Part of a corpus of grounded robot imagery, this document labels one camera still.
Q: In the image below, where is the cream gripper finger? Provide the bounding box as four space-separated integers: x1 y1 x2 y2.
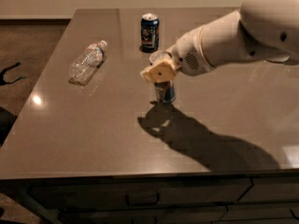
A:
140 60 177 83

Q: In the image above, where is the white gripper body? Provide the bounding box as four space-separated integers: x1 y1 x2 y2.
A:
171 26 214 77

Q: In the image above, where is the Red Bull can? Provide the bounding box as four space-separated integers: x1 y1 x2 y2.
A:
149 50 176 104

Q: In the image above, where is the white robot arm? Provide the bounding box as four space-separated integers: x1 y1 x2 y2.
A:
141 0 299 83

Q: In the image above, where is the dark blue soda can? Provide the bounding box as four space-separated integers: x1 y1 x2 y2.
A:
141 13 160 52

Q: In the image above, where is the clear plastic water bottle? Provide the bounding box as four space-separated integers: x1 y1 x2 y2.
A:
69 40 107 85

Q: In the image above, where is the dark cabinet drawer front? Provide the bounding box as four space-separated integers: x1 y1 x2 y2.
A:
30 178 250 210

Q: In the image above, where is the black chair base leg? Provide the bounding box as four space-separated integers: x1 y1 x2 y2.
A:
0 62 25 86

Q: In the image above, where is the dark drawer handle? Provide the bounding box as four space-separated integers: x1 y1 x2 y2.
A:
125 190 160 207

